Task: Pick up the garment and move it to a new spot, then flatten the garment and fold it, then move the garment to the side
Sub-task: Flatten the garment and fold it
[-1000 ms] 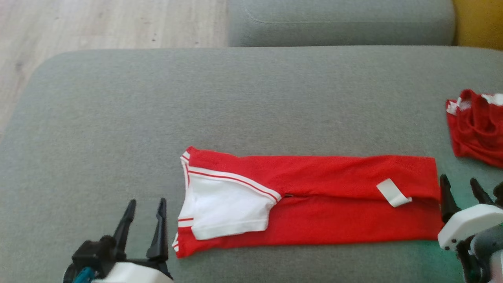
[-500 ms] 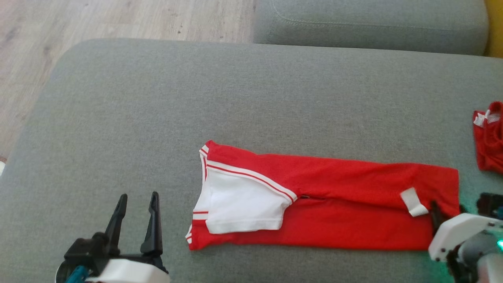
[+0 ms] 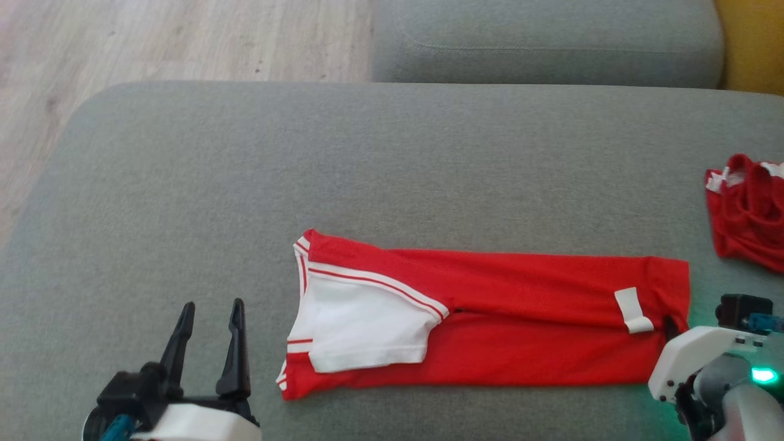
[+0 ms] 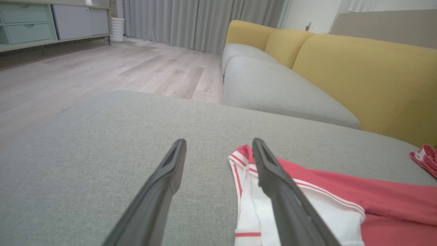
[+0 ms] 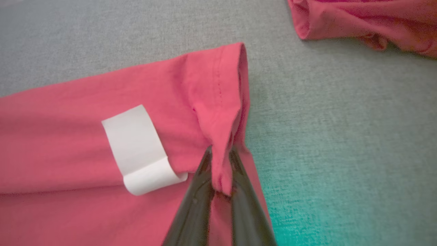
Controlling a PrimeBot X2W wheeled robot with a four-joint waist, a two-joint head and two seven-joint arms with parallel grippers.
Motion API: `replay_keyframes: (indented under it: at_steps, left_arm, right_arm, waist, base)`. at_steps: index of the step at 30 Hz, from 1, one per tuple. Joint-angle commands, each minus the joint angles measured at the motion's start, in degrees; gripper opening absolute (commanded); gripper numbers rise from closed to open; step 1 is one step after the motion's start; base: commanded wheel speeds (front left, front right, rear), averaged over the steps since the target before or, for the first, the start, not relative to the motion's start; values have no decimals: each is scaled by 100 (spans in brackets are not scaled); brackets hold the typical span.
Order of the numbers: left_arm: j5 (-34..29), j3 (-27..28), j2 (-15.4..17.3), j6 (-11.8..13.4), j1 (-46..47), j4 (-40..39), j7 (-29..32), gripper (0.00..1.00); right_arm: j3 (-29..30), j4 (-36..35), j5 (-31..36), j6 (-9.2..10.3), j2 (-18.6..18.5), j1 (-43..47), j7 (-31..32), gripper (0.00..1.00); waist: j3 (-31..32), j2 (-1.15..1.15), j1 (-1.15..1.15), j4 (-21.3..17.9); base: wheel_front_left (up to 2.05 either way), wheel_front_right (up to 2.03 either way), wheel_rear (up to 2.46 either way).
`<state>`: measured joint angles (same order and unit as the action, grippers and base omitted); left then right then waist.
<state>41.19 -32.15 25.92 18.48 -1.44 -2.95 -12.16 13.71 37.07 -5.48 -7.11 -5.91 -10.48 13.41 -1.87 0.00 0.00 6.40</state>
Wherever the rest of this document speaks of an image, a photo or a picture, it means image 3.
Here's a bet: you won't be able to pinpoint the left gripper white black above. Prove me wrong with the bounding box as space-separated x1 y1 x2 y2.
82 298 263 441

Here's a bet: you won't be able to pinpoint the red Bulls basketball shorts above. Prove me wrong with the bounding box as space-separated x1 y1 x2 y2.
704 153 784 274

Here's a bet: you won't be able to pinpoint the teal left gripper cable plug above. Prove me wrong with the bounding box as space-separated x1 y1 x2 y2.
112 413 138 441

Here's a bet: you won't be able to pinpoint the teal right gripper cable plug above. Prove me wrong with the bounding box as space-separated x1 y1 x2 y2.
747 313 784 334

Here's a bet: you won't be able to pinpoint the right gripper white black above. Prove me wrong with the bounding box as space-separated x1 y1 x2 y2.
647 293 784 405

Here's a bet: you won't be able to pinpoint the teal gripper cable plug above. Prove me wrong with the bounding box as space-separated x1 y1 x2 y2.
747 313 784 334
112 413 138 441

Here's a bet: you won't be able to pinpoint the large grey chaise cushion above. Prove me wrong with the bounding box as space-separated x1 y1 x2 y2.
0 81 784 441

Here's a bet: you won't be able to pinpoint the wide yellow sofa back cushion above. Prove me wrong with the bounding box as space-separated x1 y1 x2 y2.
713 0 784 96

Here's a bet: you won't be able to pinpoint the red white-sleeved jersey shirt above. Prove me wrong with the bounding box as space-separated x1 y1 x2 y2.
275 228 692 402

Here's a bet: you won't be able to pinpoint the grey sofa seat cushion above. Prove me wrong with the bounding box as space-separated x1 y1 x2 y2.
372 0 726 90

